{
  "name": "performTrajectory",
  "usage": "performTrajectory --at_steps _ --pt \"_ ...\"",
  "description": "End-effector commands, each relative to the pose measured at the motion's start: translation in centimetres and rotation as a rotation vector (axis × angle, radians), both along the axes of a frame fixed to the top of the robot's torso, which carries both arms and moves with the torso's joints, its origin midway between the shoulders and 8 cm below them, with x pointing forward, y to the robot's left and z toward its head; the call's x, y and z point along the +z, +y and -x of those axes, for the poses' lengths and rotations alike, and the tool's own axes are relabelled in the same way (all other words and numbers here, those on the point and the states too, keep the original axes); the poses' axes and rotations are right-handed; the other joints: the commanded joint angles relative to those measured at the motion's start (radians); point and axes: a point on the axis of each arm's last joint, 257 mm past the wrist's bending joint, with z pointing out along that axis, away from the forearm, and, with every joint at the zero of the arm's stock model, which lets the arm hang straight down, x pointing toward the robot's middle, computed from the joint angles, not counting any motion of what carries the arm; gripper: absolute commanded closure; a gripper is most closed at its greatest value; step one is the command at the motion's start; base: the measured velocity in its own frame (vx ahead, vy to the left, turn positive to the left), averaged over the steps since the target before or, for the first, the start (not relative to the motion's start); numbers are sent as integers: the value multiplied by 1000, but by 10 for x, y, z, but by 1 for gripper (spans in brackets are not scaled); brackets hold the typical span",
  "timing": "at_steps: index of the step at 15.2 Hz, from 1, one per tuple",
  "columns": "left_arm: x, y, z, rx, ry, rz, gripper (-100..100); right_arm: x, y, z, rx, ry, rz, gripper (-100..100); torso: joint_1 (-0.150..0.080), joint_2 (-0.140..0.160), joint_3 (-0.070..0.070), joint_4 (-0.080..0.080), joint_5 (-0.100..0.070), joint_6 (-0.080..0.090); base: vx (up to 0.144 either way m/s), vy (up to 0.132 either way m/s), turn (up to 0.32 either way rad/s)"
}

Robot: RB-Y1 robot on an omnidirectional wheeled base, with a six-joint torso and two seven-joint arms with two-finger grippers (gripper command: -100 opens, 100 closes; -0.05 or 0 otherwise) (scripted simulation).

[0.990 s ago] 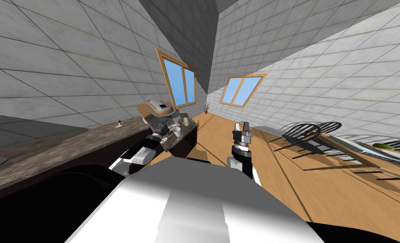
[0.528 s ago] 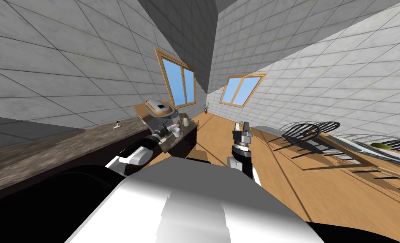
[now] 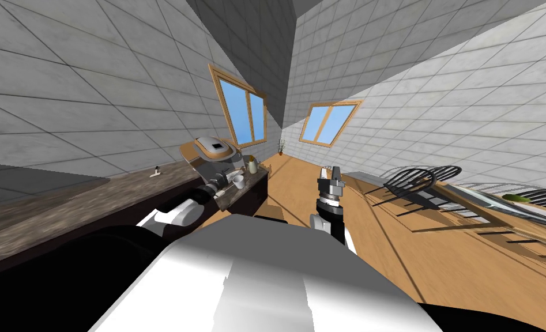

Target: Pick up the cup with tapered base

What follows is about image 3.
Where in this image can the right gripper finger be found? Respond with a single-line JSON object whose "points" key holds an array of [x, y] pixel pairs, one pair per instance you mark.
{"points": [[337, 174], [323, 174]]}

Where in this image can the wooden dining table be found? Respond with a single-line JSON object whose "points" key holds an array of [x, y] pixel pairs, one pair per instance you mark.
{"points": [[466, 216]]}

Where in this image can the wooden framed window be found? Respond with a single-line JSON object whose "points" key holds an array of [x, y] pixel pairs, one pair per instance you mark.
{"points": [[241, 113], [329, 122]]}

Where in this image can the yellowish bottle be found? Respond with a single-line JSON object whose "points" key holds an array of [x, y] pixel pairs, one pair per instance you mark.
{"points": [[253, 166]]}

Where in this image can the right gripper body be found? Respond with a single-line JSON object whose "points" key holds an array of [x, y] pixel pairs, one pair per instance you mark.
{"points": [[331, 188]]}

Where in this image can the white cup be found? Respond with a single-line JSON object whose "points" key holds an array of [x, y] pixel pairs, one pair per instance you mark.
{"points": [[239, 182]]}

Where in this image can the small potted plant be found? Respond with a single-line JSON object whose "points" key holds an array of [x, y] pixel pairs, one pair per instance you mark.
{"points": [[281, 147]]}

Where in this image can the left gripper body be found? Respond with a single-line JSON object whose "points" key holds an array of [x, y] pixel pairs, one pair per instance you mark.
{"points": [[223, 183]]}

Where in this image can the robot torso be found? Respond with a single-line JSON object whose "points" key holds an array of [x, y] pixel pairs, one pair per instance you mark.
{"points": [[263, 276]]}

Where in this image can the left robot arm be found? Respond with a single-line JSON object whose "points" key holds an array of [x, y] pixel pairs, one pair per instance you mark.
{"points": [[180, 215]]}

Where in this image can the white and tan kitchen appliance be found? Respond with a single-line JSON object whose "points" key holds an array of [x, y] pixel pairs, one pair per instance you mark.
{"points": [[215, 150]]}

